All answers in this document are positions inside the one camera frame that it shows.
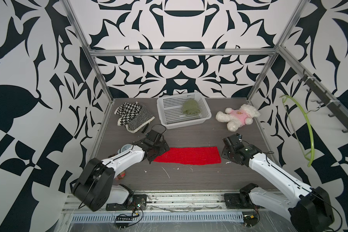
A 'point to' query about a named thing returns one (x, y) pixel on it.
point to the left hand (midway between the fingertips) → (163, 147)
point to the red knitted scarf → (191, 156)
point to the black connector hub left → (124, 218)
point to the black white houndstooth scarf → (134, 116)
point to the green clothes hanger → (307, 158)
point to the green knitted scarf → (191, 107)
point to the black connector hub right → (250, 220)
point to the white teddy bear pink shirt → (237, 118)
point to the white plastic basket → (170, 108)
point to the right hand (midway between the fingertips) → (225, 151)
